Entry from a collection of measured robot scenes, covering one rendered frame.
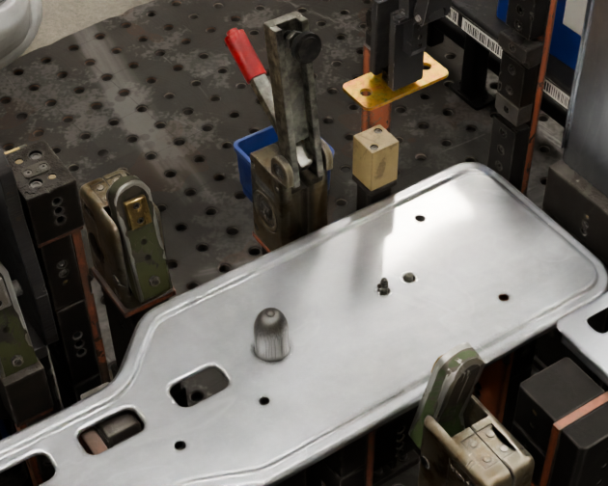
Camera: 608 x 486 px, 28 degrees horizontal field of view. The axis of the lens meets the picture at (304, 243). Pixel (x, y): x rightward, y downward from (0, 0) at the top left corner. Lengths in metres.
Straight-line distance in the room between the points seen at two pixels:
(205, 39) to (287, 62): 0.86
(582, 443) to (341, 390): 0.21
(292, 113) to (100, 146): 0.68
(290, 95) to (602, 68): 0.30
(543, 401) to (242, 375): 0.27
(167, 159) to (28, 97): 0.27
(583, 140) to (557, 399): 0.29
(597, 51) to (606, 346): 0.28
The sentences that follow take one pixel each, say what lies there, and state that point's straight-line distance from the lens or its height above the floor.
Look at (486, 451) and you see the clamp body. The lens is 0.99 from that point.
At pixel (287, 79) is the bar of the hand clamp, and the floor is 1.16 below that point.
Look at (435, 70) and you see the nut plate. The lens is 1.00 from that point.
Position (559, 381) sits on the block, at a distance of 1.13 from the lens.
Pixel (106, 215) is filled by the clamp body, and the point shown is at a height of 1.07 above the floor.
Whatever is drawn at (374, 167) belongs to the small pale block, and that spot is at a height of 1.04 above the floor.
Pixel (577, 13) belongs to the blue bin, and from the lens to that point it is 1.35.
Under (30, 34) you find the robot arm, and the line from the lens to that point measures 1.79.
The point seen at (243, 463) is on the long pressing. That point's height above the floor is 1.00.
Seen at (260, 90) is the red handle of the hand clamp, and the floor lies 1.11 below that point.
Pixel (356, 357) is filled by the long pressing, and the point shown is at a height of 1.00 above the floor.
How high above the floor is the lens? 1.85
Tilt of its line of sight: 45 degrees down
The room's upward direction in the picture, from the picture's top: 1 degrees counter-clockwise
